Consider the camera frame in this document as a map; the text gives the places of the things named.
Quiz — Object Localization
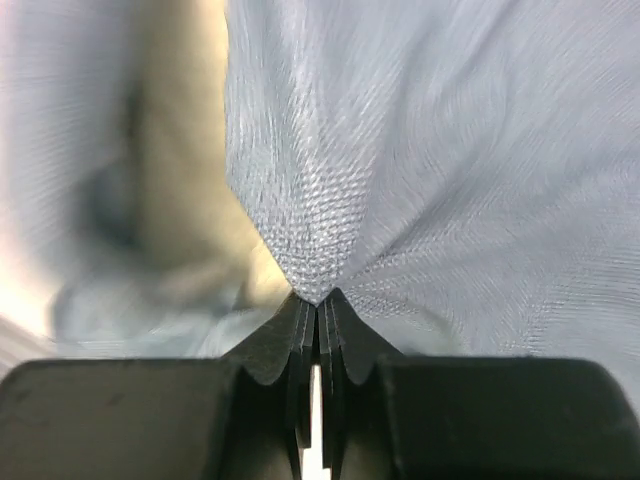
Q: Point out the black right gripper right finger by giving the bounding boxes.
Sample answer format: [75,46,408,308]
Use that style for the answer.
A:
[316,291,639,479]

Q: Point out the blue-grey fabric pillowcase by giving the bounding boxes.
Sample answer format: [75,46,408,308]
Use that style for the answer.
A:
[1,1,639,377]

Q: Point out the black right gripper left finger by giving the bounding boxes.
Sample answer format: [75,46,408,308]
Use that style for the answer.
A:
[1,297,315,479]

